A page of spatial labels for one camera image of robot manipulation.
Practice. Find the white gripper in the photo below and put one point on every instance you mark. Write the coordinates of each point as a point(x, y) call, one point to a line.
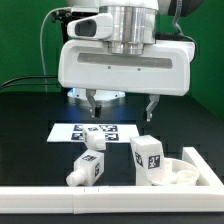
point(162, 69)

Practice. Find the white round stool seat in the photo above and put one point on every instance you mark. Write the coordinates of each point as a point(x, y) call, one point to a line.
point(178, 173)

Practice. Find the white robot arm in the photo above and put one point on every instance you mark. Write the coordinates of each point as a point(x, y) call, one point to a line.
point(128, 46)

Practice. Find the white marker sheet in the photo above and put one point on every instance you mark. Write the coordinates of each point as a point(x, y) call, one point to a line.
point(114, 133)

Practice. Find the white L-shaped fence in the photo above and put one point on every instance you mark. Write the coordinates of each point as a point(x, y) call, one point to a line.
point(206, 196)

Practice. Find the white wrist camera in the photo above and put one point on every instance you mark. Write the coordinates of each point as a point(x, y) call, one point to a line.
point(99, 26)

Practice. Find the black camera on stand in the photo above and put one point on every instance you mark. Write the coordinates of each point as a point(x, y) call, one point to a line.
point(65, 15)

